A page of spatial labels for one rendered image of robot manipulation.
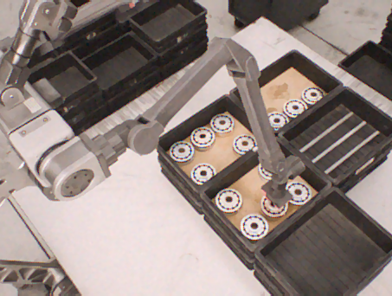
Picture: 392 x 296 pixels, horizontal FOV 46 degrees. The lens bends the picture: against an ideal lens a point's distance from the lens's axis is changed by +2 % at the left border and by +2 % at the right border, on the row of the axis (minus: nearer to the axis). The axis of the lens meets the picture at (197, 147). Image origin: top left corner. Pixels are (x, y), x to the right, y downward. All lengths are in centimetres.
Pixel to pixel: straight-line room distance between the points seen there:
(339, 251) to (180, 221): 63
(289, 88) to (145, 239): 93
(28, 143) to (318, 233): 108
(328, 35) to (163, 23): 131
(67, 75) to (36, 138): 165
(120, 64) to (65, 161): 185
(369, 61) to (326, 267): 173
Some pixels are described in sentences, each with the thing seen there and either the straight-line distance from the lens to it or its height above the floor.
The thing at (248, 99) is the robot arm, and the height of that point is 135.
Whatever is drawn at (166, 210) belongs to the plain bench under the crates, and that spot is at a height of 70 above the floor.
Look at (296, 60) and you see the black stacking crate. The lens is 220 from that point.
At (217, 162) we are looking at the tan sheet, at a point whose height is 83.
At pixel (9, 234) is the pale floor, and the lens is 294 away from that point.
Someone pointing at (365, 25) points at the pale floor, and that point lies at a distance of 383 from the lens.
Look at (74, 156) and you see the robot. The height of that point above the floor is 150.
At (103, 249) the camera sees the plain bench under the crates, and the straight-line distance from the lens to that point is 193.
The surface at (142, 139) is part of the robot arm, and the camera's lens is 121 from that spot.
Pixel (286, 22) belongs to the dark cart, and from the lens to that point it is 342.
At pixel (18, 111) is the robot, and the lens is 129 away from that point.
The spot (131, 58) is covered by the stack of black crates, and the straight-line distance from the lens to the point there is 300.
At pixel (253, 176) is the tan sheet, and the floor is 83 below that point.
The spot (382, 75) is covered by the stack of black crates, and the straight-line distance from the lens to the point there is 310.
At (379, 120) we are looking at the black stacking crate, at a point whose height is 89.
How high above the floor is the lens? 243
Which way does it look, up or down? 55 degrees down
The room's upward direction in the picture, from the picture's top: 6 degrees counter-clockwise
